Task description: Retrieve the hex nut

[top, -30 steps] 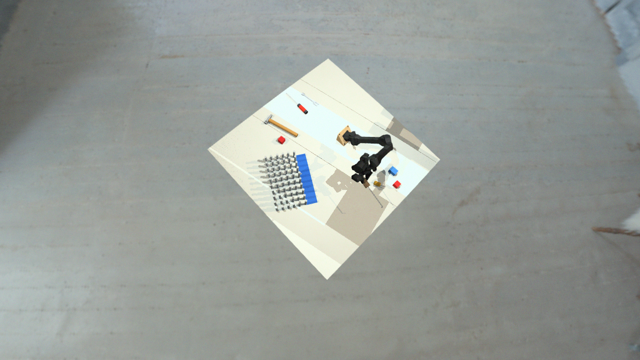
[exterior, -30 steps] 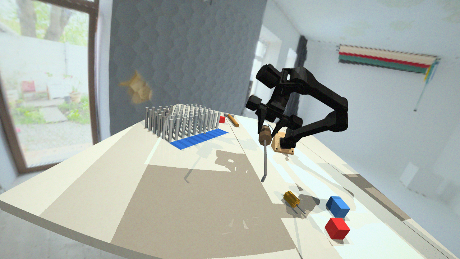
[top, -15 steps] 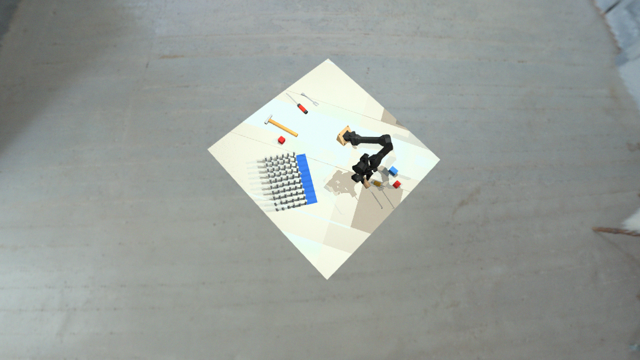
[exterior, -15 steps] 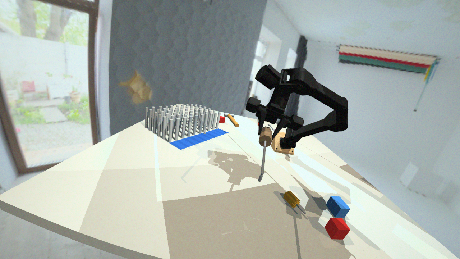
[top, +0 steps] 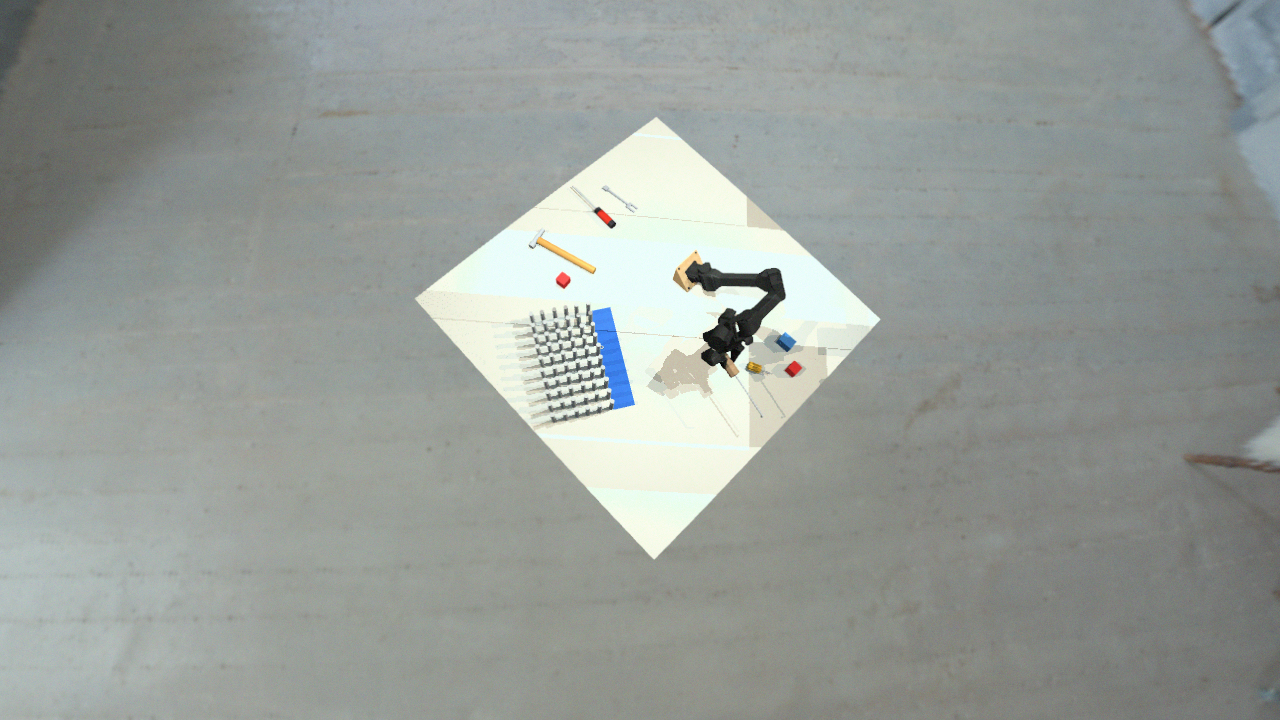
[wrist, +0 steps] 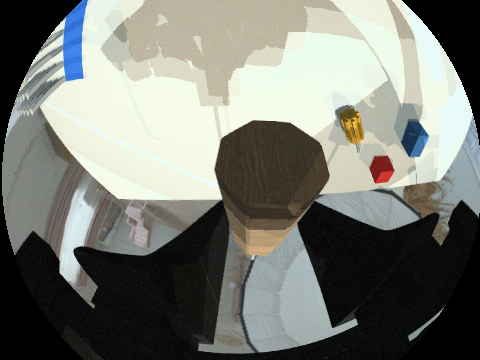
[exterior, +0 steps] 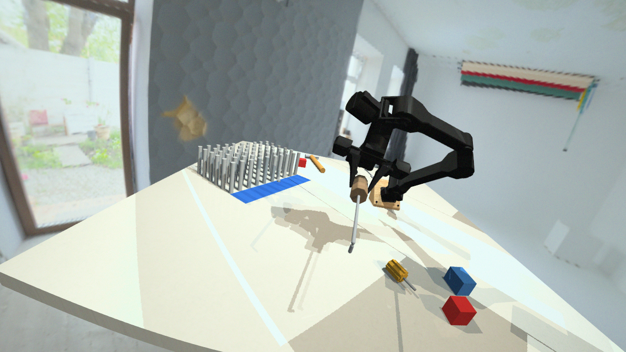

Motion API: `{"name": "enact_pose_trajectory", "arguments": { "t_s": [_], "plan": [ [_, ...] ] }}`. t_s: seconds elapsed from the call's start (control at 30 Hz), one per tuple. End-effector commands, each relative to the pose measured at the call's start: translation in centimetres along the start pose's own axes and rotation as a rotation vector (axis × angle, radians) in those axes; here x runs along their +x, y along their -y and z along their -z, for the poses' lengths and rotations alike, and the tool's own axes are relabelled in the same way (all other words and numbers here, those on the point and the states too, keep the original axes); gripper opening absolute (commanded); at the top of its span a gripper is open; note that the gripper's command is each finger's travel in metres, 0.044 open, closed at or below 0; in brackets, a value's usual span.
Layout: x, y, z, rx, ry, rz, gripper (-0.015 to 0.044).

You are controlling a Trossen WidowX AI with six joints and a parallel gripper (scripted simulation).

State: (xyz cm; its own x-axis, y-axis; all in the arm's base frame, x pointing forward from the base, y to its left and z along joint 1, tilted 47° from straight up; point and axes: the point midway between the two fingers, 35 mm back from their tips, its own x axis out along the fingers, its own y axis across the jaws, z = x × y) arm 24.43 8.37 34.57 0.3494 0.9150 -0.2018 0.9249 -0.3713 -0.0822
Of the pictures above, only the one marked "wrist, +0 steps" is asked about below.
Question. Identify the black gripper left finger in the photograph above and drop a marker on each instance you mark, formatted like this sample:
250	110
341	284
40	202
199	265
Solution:
183	277

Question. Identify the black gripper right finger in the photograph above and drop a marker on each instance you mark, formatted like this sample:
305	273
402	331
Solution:
352	259

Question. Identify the blue block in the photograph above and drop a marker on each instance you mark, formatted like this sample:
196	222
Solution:
414	139

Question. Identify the blue tape strip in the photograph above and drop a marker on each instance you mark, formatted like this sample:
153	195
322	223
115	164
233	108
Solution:
72	42

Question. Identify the yellow-handled screwdriver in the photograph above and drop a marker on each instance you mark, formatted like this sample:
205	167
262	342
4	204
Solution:
353	129

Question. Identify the red cube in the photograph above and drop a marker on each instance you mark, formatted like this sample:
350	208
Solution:
381	169

